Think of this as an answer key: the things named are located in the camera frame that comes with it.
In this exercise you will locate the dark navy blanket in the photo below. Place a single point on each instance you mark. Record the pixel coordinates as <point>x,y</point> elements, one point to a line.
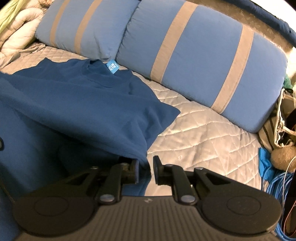
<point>271,20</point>

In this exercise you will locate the right blue striped pillow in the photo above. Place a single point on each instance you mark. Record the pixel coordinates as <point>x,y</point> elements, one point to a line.
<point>207,57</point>

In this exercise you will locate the blue striped pillow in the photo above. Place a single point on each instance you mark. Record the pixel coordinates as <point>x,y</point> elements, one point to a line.
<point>207,57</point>
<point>93,29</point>

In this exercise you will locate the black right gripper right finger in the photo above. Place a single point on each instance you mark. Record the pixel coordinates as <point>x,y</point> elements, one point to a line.
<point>225,204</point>

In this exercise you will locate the light green cloth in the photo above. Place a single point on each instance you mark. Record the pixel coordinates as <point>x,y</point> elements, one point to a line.
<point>9,11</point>

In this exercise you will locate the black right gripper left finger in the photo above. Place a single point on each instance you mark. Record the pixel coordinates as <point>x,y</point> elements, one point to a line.
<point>66,206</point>

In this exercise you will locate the dark blue fleece sweatshirt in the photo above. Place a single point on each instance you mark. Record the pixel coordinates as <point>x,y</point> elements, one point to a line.
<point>58,119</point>

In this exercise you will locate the left blue striped pillow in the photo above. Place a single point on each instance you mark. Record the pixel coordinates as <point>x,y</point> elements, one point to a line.
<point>93,29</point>

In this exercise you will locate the grey quilted bed cover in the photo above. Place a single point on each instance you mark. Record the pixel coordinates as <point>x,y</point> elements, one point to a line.
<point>197,137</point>

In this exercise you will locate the beige rolled comforter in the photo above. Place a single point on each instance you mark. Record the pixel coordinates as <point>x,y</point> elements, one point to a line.
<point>18,38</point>

